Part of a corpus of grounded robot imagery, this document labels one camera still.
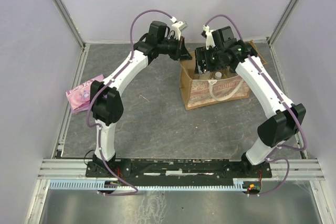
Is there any aluminium frame rail front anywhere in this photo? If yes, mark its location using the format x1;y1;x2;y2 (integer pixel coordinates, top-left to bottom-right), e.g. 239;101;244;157
38;159;325;181

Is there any pink tissue pack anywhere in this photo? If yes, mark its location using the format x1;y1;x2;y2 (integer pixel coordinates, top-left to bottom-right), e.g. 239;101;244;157
66;74;104;113

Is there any round clear bottle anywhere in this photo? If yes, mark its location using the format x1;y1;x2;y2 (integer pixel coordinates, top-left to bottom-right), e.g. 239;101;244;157
215;71;222;80

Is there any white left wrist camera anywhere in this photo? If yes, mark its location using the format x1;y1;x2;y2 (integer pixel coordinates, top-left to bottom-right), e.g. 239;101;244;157
170;16;187;40

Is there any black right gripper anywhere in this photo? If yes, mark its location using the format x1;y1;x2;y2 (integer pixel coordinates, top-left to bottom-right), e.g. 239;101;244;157
194;45;227;74

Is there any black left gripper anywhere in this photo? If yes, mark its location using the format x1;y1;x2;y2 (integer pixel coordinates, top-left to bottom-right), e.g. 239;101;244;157
157;35;192;61

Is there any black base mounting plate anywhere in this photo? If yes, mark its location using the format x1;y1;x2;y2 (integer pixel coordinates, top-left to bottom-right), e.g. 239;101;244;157
85;157;273;187

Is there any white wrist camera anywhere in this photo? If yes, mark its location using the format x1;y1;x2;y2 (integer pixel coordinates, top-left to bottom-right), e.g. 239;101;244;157
170;16;187;40
201;25;216;50

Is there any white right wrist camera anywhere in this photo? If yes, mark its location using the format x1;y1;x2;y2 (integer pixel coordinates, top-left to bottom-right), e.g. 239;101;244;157
201;25;216;50

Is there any light blue cable duct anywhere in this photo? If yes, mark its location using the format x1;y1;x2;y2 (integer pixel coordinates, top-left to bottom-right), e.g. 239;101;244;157
49;176;249;191

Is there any brown canvas tote bag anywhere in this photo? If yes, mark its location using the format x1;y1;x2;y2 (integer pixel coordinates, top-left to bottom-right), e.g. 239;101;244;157
180;52;251;110

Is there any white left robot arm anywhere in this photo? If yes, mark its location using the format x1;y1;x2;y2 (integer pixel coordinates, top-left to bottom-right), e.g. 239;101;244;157
90;21;192;177

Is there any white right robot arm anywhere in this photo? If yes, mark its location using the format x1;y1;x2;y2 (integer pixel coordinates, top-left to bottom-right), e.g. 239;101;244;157
195;25;306;177

